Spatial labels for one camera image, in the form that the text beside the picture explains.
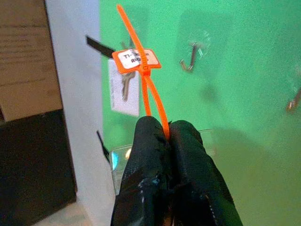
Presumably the white paper card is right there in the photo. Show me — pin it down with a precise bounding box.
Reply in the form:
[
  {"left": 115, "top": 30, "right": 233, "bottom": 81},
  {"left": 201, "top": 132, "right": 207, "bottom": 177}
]
[{"left": 108, "top": 58, "right": 141, "bottom": 117}]

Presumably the copper wall hook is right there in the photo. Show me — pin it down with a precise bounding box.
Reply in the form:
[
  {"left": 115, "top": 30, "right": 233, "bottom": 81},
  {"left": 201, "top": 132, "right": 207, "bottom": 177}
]
[
  {"left": 285, "top": 87, "right": 301, "bottom": 113},
  {"left": 179, "top": 41, "right": 204, "bottom": 73}
]

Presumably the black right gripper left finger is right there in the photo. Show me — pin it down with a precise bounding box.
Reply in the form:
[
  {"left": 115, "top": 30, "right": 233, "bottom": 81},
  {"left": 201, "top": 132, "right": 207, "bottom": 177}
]
[{"left": 111, "top": 116, "right": 170, "bottom": 226}]

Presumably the clear plastic box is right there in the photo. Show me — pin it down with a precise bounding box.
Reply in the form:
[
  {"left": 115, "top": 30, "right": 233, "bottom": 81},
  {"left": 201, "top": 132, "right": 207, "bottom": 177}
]
[{"left": 109, "top": 128, "right": 217, "bottom": 196}]

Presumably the black cabinet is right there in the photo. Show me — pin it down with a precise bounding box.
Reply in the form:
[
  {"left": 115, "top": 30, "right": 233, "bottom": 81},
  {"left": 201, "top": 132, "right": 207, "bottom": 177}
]
[{"left": 0, "top": 109, "right": 78, "bottom": 226}]

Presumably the silver key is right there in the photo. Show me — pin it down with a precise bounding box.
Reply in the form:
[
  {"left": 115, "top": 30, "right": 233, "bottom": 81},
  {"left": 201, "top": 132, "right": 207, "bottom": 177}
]
[{"left": 120, "top": 41, "right": 137, "bottom": 102}]

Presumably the black tape strip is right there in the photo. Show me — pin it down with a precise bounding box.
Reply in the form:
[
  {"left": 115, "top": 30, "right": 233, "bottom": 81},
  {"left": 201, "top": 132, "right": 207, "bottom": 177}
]
[
  {"left": 96, "top": 130, "right": 111, "bottom": 164},
  {"left": 85, "top": 35, "right": 117, "bottom": 58}
]

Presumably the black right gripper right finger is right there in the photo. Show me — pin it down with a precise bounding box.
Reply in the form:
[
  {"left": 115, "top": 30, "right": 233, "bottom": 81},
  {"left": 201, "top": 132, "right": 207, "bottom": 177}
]
[{"left": 167, "top": 120, "right": 244, "bottom": 226}]

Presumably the orange zip tie with label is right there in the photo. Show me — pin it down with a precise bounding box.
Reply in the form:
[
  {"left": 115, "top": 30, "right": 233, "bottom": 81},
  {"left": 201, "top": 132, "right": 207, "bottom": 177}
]
[{"left": 111, "top": 4, "right": 172, "bottom": 141}]

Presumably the brown cardboard box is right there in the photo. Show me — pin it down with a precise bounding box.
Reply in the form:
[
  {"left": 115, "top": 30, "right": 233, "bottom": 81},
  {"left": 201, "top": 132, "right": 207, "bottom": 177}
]
[{"left": 0, "top": 0, "right": 63, "bottom": 122}]

